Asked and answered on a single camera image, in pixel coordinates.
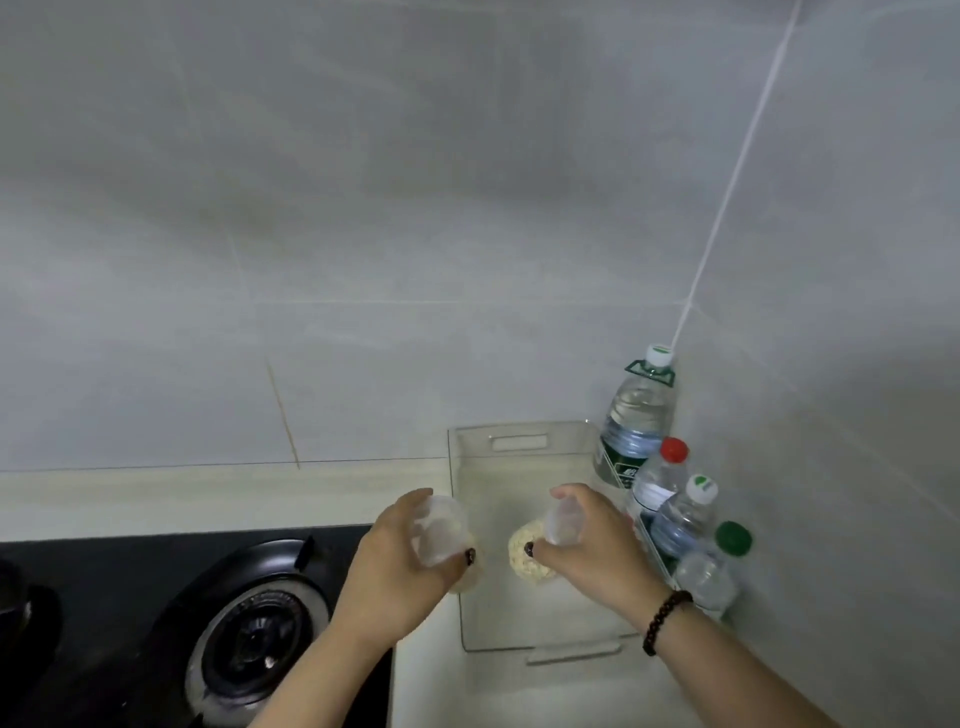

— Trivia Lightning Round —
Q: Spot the green cap water bottle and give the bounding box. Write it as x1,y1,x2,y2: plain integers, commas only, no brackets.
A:
672,520,753,622

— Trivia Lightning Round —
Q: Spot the person's right hand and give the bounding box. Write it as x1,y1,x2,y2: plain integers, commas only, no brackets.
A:
522,483,672,630

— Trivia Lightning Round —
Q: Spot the round burner with pan support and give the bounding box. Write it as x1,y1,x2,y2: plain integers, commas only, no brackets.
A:
160,535,336,728

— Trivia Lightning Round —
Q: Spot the person's left hand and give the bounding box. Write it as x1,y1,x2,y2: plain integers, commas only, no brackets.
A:
328,487,478,645

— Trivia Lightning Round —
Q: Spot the large handled water bottle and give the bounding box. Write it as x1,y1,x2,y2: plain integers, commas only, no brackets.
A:
593,343,679,491

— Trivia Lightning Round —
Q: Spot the dark bead bracelet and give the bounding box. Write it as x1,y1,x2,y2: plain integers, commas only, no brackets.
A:
641,589,696,658

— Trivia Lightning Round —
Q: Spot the white cap water bottle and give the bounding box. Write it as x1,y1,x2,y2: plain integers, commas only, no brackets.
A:
648,474,720,562

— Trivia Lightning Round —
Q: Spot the small pale dough piece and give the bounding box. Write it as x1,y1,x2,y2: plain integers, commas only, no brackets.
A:
447,556,486,596

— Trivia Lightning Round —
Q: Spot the person's right forearm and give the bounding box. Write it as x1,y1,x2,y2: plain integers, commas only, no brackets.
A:
648,600,845,728

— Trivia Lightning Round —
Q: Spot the wide clear plastic cup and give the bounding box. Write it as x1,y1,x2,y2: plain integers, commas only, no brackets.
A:
408,492,478,569

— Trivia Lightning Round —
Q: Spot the dark stove burner edge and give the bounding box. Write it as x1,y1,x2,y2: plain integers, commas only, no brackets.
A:
0,558,63,676

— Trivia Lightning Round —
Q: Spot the clear plastic tray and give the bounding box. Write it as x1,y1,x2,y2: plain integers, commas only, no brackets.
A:
447,420,648,668

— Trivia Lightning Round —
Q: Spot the narrow clear plastic cup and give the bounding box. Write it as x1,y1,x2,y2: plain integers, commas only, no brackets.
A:
543,487,594,548

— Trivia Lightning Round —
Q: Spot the person's left forearm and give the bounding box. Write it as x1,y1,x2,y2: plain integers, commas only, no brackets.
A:
243,618,421,728

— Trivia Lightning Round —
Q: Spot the black glass gas stove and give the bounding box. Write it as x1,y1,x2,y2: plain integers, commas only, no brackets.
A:
0,524,396,728

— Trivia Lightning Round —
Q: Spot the red cap water bottle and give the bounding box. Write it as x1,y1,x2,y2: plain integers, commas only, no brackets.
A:
625,437,690,528

